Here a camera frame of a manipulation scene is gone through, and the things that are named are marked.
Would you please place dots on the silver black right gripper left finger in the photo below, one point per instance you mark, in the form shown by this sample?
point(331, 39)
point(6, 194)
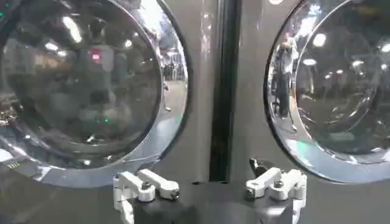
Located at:
point(146, 188)

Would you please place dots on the grey dryer cabinet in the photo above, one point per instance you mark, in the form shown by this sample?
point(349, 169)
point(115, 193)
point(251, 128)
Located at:
point(199, 91)
point(253, 91)

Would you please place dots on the round glass dryer door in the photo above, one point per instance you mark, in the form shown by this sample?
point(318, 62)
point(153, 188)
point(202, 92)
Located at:
point(341, 91)
point(82, 91)

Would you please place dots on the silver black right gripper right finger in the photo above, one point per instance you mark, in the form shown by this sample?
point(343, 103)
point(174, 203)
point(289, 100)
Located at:
point(283, 184)

